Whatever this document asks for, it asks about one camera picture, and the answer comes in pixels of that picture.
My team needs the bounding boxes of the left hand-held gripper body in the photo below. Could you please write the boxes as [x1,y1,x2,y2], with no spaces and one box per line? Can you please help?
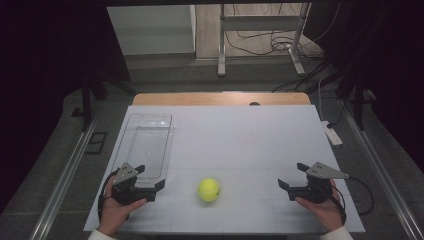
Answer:
[111,162,158,205]

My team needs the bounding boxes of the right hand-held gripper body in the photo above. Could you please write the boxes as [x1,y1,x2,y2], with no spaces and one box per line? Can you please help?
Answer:
[288,161,350,205]

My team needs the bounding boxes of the clear plastic container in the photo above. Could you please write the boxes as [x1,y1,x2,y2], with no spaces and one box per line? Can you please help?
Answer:
[113,112,175,188]

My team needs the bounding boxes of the yellow tennis ball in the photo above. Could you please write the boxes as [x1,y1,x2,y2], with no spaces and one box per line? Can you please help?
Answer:
[197,177,221,203]

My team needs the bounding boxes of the person's left hand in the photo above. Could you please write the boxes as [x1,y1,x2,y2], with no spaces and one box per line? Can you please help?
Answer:
[96,176,148,238]

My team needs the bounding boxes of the person's right hand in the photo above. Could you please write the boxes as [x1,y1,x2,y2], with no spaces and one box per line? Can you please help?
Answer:
[294,179,345,233]

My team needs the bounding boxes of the white power strip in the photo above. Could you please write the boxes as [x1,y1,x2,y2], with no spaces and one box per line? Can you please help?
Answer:
[320,120,344,147]

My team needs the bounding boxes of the white board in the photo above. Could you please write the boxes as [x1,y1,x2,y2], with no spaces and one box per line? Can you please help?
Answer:
[83,104,366,234]

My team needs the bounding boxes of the black stand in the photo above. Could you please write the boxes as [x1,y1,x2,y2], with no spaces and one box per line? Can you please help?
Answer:
[334,74,369,131]
[70,71,137,132]

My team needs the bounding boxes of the wooden table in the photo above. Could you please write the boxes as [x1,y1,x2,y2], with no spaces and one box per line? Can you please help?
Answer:
[132,91,312,107]

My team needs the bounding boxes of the dark curtain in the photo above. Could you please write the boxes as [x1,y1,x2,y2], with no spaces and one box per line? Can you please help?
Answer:
[303,0,424,174]
[0,0,132,214]

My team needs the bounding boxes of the white cabinet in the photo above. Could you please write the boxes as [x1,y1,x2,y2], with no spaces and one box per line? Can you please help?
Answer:
[106,4,197,57]

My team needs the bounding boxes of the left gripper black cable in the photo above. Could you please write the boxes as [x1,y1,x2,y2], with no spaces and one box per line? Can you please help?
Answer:
[97,169,120,222]

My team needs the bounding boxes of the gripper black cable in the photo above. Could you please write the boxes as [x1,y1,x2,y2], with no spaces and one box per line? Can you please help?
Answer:
[97,169,120,222]
[329,176,375,225]

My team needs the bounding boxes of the black floor frame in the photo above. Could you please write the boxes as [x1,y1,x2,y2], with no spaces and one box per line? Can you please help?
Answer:
[84,131,109,156]

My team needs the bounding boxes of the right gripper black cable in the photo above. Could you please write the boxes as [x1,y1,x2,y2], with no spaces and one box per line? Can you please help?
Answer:
[329,176,375,225]

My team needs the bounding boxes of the black power strip cable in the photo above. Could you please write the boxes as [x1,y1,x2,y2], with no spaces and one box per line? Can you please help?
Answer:
[326,99,347,130]

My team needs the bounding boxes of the aluminium rail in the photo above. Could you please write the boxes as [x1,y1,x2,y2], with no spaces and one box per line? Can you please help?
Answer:
[340,99,424,240]
[29,118,99,240]

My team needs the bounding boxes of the white cable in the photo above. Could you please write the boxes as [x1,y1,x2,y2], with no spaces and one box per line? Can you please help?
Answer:
[317,77,326,123]

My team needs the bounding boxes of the tangled black floor cables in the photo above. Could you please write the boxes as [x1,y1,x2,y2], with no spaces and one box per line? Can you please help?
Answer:
[224,3,342,63]

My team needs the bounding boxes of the grey metal desk frame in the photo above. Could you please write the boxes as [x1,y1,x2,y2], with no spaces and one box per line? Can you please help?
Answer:
[216,3,312,78]

